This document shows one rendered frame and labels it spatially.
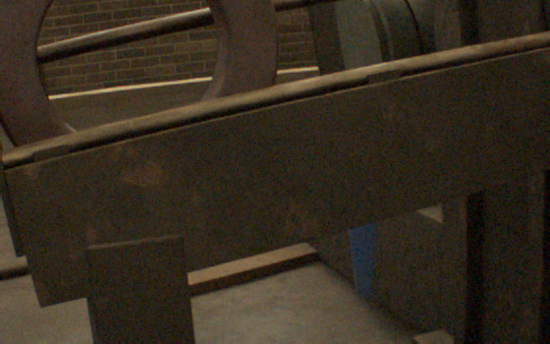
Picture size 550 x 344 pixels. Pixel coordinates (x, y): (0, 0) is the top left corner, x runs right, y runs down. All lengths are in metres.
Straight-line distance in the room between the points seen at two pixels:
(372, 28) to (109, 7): 4.89
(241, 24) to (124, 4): 6.13
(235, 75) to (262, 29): 0.03
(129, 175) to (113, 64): 6.17
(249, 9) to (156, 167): 0.11
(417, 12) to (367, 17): 0.11
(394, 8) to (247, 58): 1.35
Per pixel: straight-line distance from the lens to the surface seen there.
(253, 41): 0.56
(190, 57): 6.78
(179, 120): 0.53
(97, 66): 6.67
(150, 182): 0.52
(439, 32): 1.46
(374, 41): 1.89
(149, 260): 0.53
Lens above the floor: 0.67
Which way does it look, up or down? 11 degrees down
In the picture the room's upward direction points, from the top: 4 degrees counter-clockwise
